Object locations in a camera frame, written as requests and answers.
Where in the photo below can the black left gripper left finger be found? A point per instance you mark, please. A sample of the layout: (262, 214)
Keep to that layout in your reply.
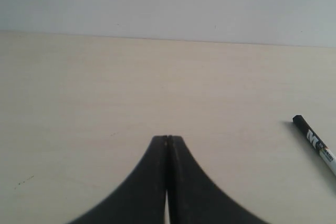
(140, 198)

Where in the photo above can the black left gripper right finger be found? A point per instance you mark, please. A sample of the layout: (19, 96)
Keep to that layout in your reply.
(193, 197)

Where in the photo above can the white marker black cap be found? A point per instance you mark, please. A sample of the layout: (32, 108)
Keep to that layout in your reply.
(316, 142)

